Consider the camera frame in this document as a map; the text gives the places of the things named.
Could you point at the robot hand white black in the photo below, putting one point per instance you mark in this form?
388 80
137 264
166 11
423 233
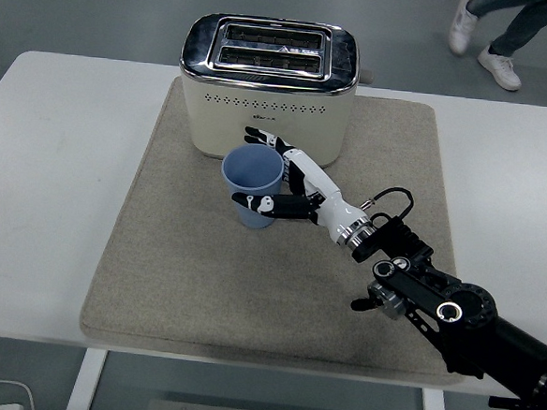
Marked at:
336 209

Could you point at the blue plastic cup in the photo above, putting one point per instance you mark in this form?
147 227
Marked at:
251 184

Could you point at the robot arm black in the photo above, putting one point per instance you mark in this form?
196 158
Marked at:
472 322

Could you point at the cream toaster chrome top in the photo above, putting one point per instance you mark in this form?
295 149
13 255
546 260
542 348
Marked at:
267 96

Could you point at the beige felt table mat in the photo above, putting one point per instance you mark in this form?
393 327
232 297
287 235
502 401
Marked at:
202 280

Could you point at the black table control panel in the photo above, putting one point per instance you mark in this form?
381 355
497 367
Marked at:
501 403

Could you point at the person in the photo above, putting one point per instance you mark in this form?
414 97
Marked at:
526 21

